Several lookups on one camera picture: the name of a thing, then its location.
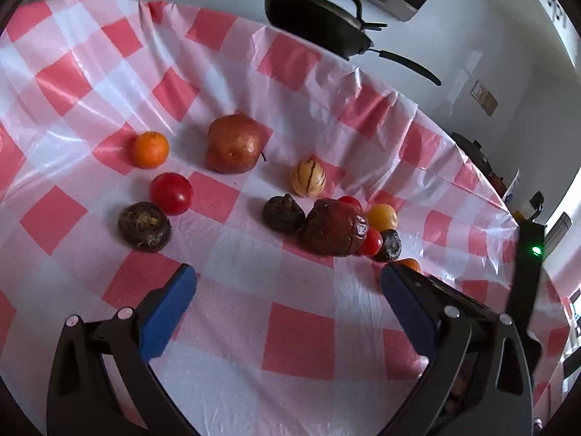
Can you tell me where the large red tomato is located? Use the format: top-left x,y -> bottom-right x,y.
150,173 -> 194,216

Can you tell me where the red white checkered tablecloth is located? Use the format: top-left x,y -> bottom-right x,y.
0,0 -> 578,436

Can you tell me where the white bottle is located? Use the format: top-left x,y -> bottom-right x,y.
503,169 -> 523,205

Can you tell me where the dark mangosteen with stalk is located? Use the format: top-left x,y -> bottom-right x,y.
263,193 -> 306,232

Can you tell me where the dark red wrinkled pomegranate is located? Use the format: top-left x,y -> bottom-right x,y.
300,198 -> 369,257

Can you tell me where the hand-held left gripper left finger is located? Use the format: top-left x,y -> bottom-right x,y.
46,263 -> 201,436

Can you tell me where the small dark passion fruit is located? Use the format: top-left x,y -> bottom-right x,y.
372,229 -> 402,263

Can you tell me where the yellow-orange cherry tomato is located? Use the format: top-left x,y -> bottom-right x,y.
366,203 -> 399,232

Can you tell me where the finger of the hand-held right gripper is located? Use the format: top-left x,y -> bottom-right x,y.
418,272 -> 500,324

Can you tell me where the orange mandarin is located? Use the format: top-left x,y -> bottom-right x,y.
133,131 -> 170,168

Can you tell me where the striped yellow pepino melon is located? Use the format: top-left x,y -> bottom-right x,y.
291,158 -> 327,199

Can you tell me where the large brown pomegranate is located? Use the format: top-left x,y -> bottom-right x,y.
206,114 -> 268,174

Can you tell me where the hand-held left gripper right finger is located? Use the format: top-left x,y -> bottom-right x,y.
378,262 -> 533,436

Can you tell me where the black frying pan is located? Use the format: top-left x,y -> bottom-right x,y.
264,0 -> 442,86

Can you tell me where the black cooking pot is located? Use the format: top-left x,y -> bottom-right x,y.
450,132 -> 506,194

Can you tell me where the wall socket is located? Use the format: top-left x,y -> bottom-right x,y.
470,80 -> 499,116

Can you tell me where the yellow-speckled dark mangosteen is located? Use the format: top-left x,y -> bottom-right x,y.
118,202 -> 172,252

